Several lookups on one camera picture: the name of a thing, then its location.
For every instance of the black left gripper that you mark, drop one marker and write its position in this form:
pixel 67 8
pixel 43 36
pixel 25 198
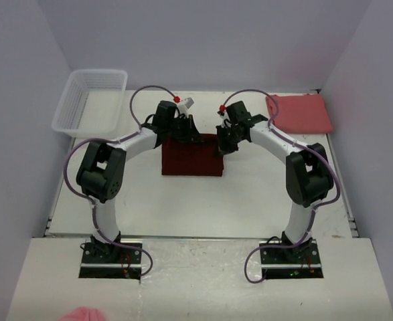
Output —
pixel 188 130

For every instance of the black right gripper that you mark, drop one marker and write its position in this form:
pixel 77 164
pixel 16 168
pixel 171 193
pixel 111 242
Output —
pixel 225 140

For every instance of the dark red t shirt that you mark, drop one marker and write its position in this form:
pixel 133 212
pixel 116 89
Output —
pixel 192 159

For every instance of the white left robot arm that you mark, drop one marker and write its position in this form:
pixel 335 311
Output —
pixel 101 172

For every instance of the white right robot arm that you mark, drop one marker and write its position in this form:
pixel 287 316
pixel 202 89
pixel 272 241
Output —
pixel 308 175

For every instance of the folded pink t shirt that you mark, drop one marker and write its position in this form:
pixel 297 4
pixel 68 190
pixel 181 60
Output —
pixel 300 114

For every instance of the white plastic basket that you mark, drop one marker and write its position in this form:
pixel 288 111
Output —
pixel 91 103

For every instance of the pink cloth at bottom edge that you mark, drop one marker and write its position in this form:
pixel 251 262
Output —
pixel 84 314

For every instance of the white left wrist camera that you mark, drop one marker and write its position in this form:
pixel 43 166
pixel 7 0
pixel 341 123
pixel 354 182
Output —
pixel 185 105

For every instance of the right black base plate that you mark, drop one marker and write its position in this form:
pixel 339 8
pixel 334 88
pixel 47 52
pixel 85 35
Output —
pixel 302 262

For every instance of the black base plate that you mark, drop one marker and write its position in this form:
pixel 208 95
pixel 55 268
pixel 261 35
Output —
pixel 302 262
pixel 106 261

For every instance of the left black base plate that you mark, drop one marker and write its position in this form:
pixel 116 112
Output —
pixel 106 261

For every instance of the aluminium table edge rail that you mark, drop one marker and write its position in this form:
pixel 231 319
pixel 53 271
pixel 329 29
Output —
pixel 344 197

